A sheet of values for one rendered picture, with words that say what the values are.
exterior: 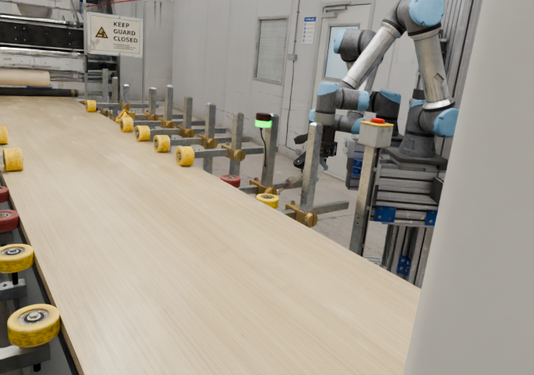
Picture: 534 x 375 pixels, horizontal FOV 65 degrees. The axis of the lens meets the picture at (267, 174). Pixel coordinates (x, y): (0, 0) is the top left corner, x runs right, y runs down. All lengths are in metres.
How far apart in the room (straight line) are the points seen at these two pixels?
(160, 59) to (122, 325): 10.08
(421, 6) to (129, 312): 1.32
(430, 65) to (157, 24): 9.40
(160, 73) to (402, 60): 7.16
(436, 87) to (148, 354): 1.35
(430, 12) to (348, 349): 1.20
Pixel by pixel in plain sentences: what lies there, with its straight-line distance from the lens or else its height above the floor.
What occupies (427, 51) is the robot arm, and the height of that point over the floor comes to 1.45.
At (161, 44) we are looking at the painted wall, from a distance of 10.76.
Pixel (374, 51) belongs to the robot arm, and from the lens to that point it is 1.74.
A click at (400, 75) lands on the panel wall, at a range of 4.71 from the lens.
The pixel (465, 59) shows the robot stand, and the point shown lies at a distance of 2.09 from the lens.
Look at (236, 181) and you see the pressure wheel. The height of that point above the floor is 0.90.
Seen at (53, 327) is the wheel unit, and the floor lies 0.90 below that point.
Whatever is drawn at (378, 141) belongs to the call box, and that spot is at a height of 1.17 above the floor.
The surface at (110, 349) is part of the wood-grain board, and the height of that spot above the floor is 0.90.
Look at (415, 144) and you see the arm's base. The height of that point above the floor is 1.09.
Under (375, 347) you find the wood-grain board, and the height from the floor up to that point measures 0.90.
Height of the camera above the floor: 1.38
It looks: 15 degrees down
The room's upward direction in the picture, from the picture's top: 5 degrees clockwise
